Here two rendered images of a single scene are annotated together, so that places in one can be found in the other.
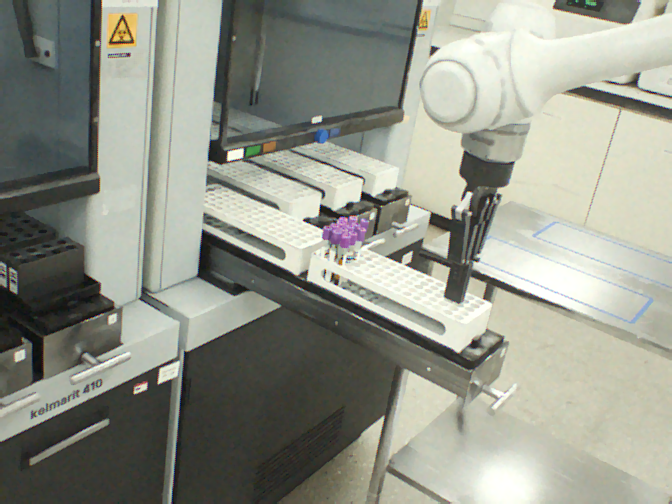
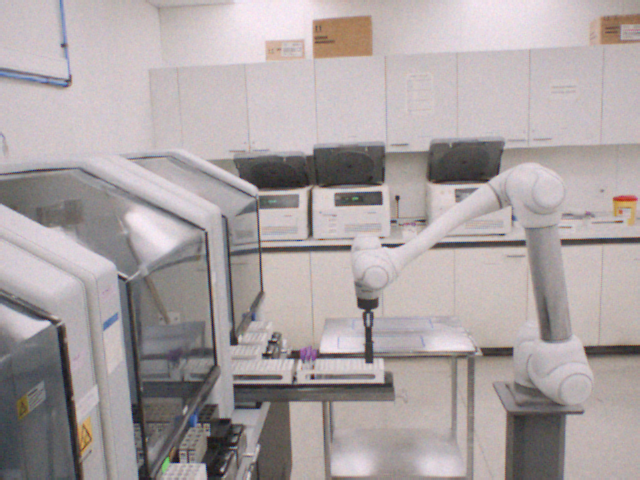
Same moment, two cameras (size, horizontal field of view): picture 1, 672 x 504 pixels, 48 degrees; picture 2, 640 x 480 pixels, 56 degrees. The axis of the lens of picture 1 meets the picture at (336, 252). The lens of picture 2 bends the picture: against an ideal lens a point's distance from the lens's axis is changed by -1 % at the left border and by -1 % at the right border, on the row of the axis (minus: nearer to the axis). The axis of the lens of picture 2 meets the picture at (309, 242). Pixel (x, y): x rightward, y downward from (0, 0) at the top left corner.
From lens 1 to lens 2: 1.12 m
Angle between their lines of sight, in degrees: 29
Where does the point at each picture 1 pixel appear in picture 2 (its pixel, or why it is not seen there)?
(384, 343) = (349, 394)
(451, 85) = (378, 275)
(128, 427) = not seen: outside the picture
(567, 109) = (280, 262)
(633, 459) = not seen: hidden behind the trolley
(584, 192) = (306, 305)
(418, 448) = (337, 462)
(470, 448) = (359, 451)
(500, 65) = (388, 262)
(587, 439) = not seen: hidden behind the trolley
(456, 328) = (380, 372)
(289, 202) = (255, 354)
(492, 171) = (374, 302)
